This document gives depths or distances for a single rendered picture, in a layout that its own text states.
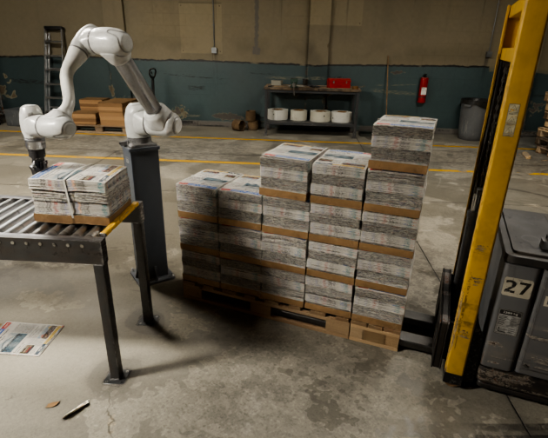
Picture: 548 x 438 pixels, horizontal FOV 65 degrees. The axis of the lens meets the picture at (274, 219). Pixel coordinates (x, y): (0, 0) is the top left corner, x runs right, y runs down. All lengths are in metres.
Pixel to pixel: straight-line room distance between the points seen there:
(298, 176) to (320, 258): 0.49
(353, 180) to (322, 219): 0.29
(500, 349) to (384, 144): 1.15
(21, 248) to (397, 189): 1.82
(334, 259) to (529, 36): 1.38
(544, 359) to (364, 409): 0.88
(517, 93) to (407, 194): 0.67
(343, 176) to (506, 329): 1.08
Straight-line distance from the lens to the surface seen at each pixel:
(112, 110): 8.78
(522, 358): 2.50
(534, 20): 1.98
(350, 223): 2.37
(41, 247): 2.23
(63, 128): 2.22
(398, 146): 2.22
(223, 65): 9.18
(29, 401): 2.57
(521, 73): 1.98
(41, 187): 2.32
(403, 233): 2.34
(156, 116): 2.76
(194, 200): 2.70
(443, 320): 2.43
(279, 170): 2.40
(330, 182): 2.32
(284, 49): 9.06
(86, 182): 2.19
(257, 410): 2.27
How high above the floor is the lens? 1.64
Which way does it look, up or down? 22 degrees down
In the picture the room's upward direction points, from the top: 1 degrees clockwise
